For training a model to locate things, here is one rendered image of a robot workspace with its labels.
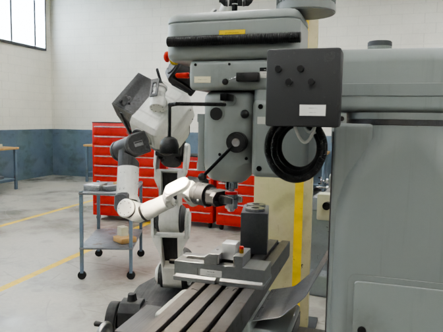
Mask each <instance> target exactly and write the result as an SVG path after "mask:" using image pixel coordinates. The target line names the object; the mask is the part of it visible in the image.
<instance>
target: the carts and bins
mask: <svg viewBox="0 0 443 332"><path fill-rule="evenodd" d="M142 184H143V182H142V181H139V182H138V188H139V199H140V201H141V202H142ZM116 191H117V181H116V182H100V180H97V181H96V182H90V183H88V184H84V190H82V191H79V193H78V195H79V229H80V248H79V250H80V271H79V272H78V278H79V279H85V277H86V272H85V271H84V250H96V251H95V255H96V256H98V257H99V256H101V255H102V254H103V251H102V250H129V272H128V273H127V278H128V279H134V277H135V272H134V271H133V248H134V246H135V244H136V242H137V240H138V239H139V250H138V252H137V255H138V256H140V257H142V256H143V255H144V250H143V249H142V231H143V228H142V223H139V229H133V222H132V221H130V220H129V227H127V226H124V225H121V226H117V229H101V228H100V195H116ZM83 195H97V229H96V230H95V231H94V232H93V233H92V234H91V235H90V237H89V238H88V239H87V240H86V241H85V242H84V222H83Z"/></svg>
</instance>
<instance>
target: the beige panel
mask: <svg viewBox="0 0 443 332"><path fill-rule="evenodd" d="M306 21H307V23H308V25H309V29H308V31H309V37H308V48H318V26H319V19H318V20H306ZM312 196H313V178H311V179H310V180H308V181H305V182H300V183H293V182H287V181H285V180H283V179H281V178H274V177H256V176H254V202H259V203H264V204H266V205H269V222H268V240H269V239H274V240H278V241H280V242H281V241H282V240H288V241H290V251H289V258H288V260H287V261H286V263H285V264H284V266H283V267H282V269H281V271H280V272H279V274H278V276H277V277H276V279H275V280H274V282H273V283H272V285H271V287H270V288H269V291H271V290H272V289H280V288H285V287H293V286H295V285H297V284H298V283H299V282H300V281H302V280H303V279H304V278H305V277H306V276H307V275H309V274H310V253H311V233H312ZM298 305H299V307H300V309H299V311H300V312H301V315H300V325H299V327H308V328H313V329H316V324H317V321H318V318H316V317H311V316H309V293H308V294H307V295H306V297H305V298H304V299H303V300H302V301H300V303H298Z"/></svg>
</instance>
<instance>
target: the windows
mask: <svg viewBox="0 0 443 332"><path fill-rule="evenodd" d="M0 42H3V43H9V44H13V45H19V46H23V47H28V48H32V49H37V50H41V51H47V49H46V14H45V0H0Z"/></svg>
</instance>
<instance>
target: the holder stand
mask: <svg viewBox="0 0 443 332"><path fill-rule="evenodd" d="M268 222H269V205H266V204H264V203H259V202H251V203H247V204H245V205H244V207H243V210H242V212H241V243H240V246H244V248H250V249H251V254H262V255H267V250H268Z"/></svg>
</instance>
